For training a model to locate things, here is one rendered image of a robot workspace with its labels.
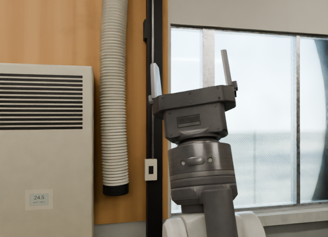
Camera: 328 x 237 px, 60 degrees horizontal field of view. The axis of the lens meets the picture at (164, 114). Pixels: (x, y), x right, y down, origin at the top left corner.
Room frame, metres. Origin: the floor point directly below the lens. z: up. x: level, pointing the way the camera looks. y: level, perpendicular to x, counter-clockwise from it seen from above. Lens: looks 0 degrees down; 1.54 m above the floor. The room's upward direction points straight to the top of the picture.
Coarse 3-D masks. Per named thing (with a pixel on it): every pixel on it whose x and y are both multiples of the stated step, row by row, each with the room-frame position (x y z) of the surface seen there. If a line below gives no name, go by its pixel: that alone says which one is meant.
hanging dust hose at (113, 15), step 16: (112, 0) 1.62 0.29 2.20; (112, 16) 1.63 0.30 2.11; (112, 32) 1.63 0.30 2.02; (112, 48) 1.62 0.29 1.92; (112, 64) 1.63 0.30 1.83; (112, 80) 1.61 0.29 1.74; (112, 96) 1.62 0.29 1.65; (112, 112) 1.62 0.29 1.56; (112, 128) 1.61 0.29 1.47; (112, 144) 1.62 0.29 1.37; (112, 160) 1.62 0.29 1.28; (112, 176) 1.61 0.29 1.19; (112, 192) 1.61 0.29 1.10; (128, 192) 1.68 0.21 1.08
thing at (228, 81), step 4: (224, 52) 0.41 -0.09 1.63; (224, 56) 0.41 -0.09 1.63; (224, 60) 0.41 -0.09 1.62; (224, 64) 0.41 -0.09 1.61; (228, 64) 0.41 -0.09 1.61; (224, 68) 0.40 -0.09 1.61; (228, 68) 0.40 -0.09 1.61; (224, 72) 0.40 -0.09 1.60; (228, 72) 0.40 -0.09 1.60; (228, 76) 0.40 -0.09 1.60; (228, 80) 0.40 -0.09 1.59; (236, 80) 0.40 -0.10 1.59; (228, 84) 0.39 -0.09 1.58; (232, 84) 0.40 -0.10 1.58; (236, 84) 0.40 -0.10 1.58; (236, 88) 0.40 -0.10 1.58
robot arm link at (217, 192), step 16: (208, 176) 0.35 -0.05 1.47; (224, 176) 0.35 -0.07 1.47; (176, 192) 0.36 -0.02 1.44; (192, 192) 0.34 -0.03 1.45; (208, 192) 0.32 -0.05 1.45; (224, 192) 0.32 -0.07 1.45; (192, 208) 0.35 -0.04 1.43; (208, 208) 0.32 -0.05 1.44; (224, 208) 0.31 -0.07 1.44; (192, 224) 0.34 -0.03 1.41; (208, 224) 0.31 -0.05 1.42; (224, 224) 0.31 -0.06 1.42; (240, 224) 0.34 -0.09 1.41; (256, 224) 0.35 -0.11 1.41
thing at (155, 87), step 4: (152, 64) 0.44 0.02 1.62; (156, 64) 0.45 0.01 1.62; (152, 68) 0.44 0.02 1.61; (156, 68) 0.44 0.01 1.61; (152, 72) 0.43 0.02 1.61; (156, 72) 0.44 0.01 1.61; (152, 76) 0.43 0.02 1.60; (156, 76) 0.43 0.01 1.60; (152, 80) 0.43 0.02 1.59; (156, 80) 0.43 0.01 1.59; (152, 84) 0.43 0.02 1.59; (156, 84) 0.43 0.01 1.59; (160, 84) 0.45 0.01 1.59; (152, 88) 0.42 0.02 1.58; (156, 88) 0.42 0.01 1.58; (160, 88) 0.45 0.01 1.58; (152, 92) 0.42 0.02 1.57; (156, 92) 0.42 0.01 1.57; (160, 92) 0.44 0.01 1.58; (148, 96) 0.43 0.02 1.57; (152, 96) 0.42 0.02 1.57; (156, 96) 0.42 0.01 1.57
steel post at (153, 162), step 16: (160, 0) 1.78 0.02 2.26; (160, 16) 1.78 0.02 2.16; (144, 32) 1.76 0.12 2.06; (160, 32) 1.78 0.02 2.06; (160, 48) 1.78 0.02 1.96; (160, 64) 1.78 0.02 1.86; (160, 80) 1.78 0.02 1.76; (160, 128) 1.78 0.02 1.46; (160, 144) 1.78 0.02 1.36; (144, 160) 1.75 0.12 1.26; (160, 160) 1.78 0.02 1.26; (144, 176) 1.75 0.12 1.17; (160, 176) 1.78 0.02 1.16; (160, 192) 1.78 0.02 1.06; (160, 208) 1.78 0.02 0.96; (160, 224) 1.78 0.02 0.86
